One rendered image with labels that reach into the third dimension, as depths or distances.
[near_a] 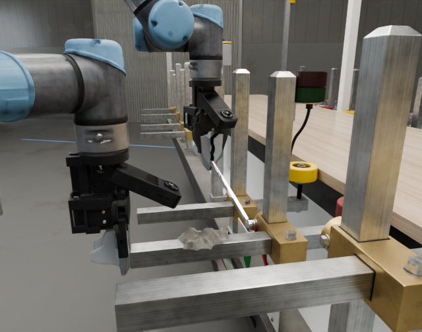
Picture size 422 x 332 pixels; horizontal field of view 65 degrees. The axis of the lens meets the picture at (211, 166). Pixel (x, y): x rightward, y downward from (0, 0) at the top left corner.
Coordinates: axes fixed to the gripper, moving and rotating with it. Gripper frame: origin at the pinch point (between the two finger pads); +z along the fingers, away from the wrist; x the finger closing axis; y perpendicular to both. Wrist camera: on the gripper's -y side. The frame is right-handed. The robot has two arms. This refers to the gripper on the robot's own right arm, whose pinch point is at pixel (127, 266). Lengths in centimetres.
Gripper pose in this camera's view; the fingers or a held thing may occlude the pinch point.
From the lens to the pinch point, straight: 59.3
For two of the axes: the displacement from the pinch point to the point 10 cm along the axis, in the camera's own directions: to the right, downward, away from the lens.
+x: 1.9, 2.8, -9.4
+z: 0.0, 9.6, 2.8
